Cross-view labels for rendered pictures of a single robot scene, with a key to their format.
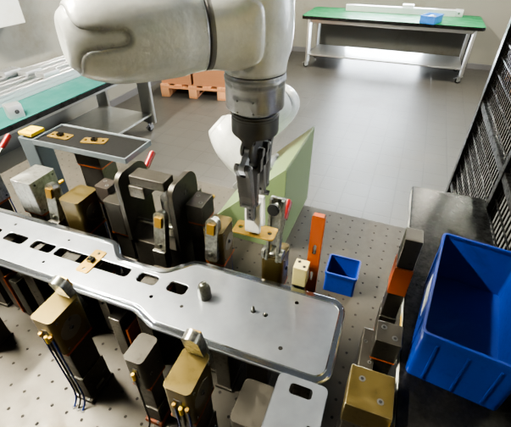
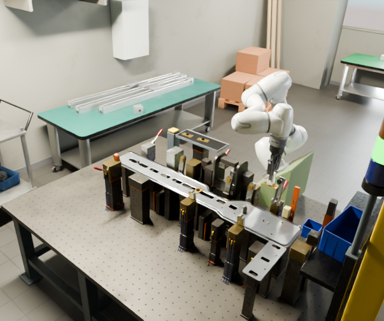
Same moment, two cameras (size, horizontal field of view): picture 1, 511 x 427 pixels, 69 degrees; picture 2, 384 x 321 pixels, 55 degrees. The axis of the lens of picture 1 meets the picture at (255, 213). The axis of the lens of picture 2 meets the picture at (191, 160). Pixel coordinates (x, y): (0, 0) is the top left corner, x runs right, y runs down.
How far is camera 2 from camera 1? 134 cm
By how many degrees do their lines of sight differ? 15
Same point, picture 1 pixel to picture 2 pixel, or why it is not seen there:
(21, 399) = (156, 242)
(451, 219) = not seen: hidden behind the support
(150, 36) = (254, 126)
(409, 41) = not seen: outside the picture
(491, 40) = not seen: outside the picture
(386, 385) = (307, 247)
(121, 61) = (246, 130)
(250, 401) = (256, 246)
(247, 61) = (276, 133)
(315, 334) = (286, 233)
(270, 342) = (268, 232)
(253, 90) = (277, 139)
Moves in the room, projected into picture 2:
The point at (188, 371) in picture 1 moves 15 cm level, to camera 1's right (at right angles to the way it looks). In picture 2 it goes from (237, 228) to (265, 235)
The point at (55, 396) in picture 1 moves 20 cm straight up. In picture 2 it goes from (170, 244) to (170, 220)
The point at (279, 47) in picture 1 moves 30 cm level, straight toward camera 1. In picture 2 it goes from (286, 130) to (276, 158)
